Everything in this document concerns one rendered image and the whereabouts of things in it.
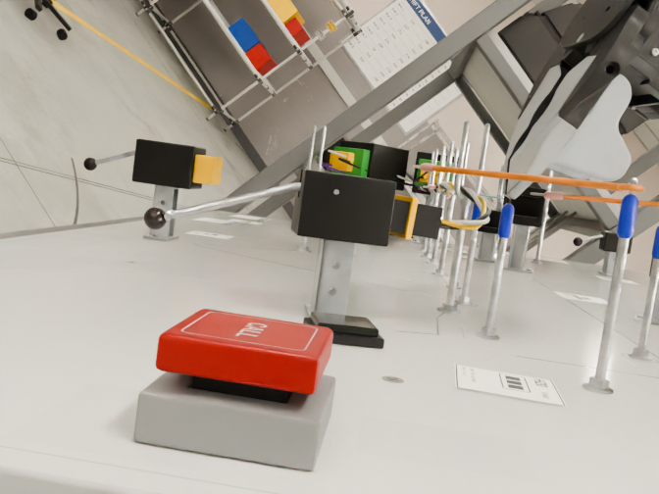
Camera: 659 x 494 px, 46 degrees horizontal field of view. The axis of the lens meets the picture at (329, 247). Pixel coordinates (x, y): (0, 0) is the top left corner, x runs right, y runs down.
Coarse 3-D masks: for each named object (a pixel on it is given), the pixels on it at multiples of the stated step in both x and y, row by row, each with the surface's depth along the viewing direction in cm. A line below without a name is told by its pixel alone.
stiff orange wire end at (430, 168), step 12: (420, 168) 51; (432, 168) 50; (444, 168) 49; (456, 168) 48; (528, 180) 44; (540, 180) 43; (552, 180) 42; (564, 180) 41; (576, 180) 41; (588, 180) 40
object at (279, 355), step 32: (192, 320) 26; (224, 320) 27; (256, 320) 27; (160, 352) 24; (192, 352) 24; (224, 352) 23; (256, 352) 23; (288, 352) 23; (320, 352) 24; (192, 384) 25; (224, 384) 25; (256, 384) 23; (288, 384) 23
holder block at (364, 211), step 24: (312, 192) 46; (360, 192) 47; (384, 192) 47; (312, 216) 46; (336, 216) 47; (360, 216) 47; (384, 216) 47; (336, 240) 47; (360, 240) 47; (384, 240) 47
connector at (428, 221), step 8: (400, 200) 48; (400, 208) 48; (408, 208) 48; (424, 208) 48; (432, 208) 48; (440, 208) 48; (392, 216) 48; (400, 216) 48; (416, 216) 48; (424, 216) 48; (432, 216) 48; (440, 216) 48; (392, 224) 48; (400, 224) 48; (416, 224) 48; (424, 224) 48; (432, 224) 48; (440, 224) 49; (400, 232) 48; (416, 232) 48; (424, 232) 48; (432, 232) 48
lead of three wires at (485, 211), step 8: (464, 192) 58; (472, 192) 57; (472, 200) 56; (480, 200) 55; (480, 208) 55; (488, 208) 54; (488, 216) 53; (448, 224) 50; (456, 224) 50; (464, 224) 50; (472, 224) 51; (480, 224) 51
